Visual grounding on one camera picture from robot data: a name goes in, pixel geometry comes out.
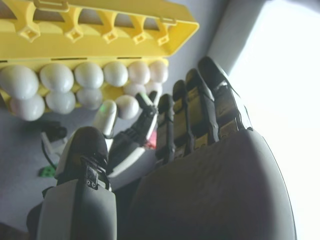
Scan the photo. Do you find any yellow egg carton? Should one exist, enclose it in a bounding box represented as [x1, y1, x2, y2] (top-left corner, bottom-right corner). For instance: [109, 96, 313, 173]
[0, 0, 200, 113]

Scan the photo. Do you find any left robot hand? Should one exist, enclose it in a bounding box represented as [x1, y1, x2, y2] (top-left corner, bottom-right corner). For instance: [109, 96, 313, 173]
[26, 56, 298, 240]

